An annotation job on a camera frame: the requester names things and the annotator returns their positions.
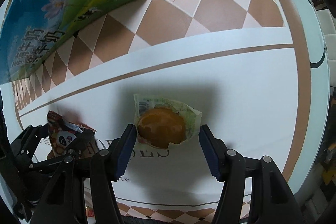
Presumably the bun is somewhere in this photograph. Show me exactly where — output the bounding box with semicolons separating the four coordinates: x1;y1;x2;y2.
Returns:
133;94;202;150

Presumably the panda print snack bag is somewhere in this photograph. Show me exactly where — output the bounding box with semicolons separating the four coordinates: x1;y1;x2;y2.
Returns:
47;111;98;159

